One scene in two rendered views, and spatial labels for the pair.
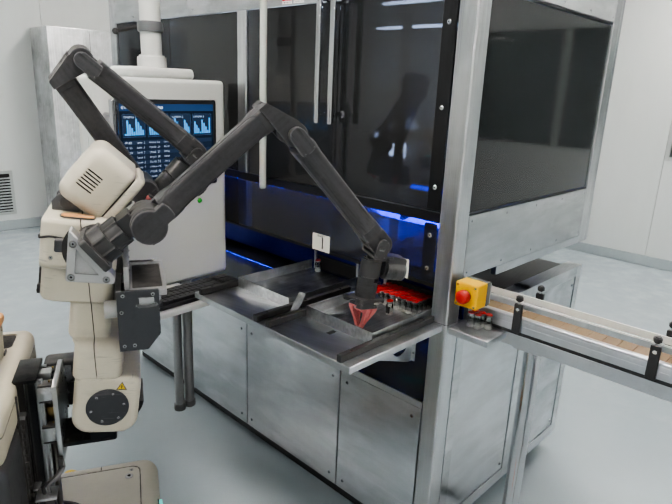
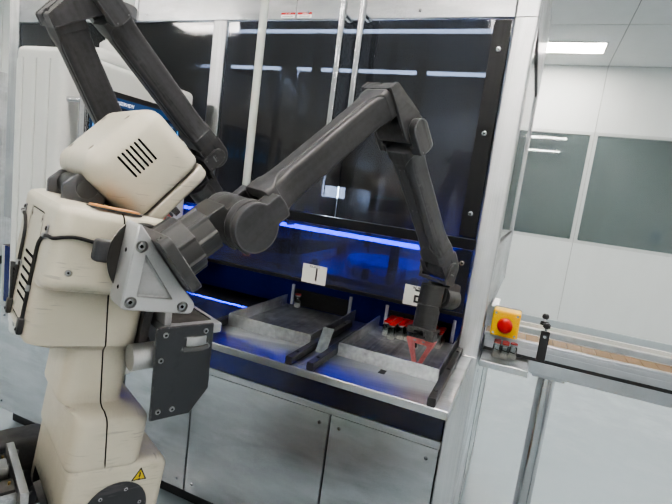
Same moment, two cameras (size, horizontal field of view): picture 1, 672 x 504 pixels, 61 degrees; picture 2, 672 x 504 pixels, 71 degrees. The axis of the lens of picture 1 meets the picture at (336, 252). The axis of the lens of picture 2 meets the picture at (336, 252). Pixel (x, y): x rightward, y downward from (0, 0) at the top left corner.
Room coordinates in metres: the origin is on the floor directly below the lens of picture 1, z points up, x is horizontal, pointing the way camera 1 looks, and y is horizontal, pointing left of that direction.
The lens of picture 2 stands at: (0.51, 0.55, 1.31)
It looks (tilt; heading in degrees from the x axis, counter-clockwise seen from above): 8 degrees down; 338
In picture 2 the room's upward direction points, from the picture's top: 8 degrees clockwise
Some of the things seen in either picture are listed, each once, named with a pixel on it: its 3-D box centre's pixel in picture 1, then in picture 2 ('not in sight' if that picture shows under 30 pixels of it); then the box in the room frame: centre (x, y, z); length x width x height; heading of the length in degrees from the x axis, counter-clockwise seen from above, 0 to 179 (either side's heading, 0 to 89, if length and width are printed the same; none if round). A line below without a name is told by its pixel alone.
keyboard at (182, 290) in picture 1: (191, 291); not in sight; (1.92, 0.51, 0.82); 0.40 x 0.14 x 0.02; 139
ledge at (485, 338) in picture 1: (479, 331); (504, 361); (1.54, -0.43, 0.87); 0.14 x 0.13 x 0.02; 136
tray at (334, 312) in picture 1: (376, 309); (403, 344); (1.61, -0.13, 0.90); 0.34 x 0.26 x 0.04; 136
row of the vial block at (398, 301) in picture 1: (394, 300); (411, 334); (1.67, -0.19, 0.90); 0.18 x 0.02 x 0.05; 46
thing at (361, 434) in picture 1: (319, 318); (250, 361); (2.62, 0.07, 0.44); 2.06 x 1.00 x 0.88; 46
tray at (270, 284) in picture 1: (301, 281); (296, 316); (1.85, 0.12, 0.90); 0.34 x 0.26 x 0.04; 136
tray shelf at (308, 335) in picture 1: (320, 307); (337, 344); (1.68, 0.04, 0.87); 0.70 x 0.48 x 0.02; 46
